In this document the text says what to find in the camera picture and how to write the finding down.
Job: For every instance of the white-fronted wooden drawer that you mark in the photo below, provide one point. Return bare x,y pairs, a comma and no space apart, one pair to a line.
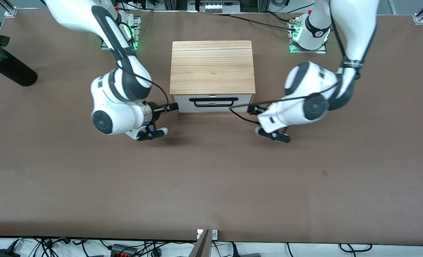
213,109

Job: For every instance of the black power adapter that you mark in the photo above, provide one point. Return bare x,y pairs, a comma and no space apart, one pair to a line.
4,252

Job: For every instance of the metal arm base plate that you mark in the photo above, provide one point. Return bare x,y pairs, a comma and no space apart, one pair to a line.
323,50
136,35

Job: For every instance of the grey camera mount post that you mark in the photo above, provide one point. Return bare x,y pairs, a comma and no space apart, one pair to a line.
201,246

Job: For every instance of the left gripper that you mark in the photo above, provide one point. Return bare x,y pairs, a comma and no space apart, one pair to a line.
255,109

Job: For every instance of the white control box with ports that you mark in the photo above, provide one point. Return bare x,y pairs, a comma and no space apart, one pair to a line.
213,5

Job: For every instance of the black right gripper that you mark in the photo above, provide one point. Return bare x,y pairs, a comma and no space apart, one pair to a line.
157,108

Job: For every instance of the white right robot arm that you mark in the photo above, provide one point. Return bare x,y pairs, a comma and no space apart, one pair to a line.
107,107

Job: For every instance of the black power strip orange switches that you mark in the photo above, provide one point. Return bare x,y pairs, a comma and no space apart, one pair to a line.
122,250

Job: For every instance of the silver mount bracket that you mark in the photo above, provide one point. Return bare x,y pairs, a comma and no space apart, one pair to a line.
214,234

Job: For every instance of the silver table corner bracket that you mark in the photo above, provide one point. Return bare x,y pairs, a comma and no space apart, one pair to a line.
419,18
10,13

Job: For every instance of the light wooden cabinet box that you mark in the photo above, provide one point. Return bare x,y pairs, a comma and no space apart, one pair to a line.
212,67

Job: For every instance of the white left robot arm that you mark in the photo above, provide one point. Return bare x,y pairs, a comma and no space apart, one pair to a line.
350,28

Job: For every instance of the black cylindrical vase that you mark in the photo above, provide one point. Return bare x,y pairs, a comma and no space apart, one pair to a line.
15,71

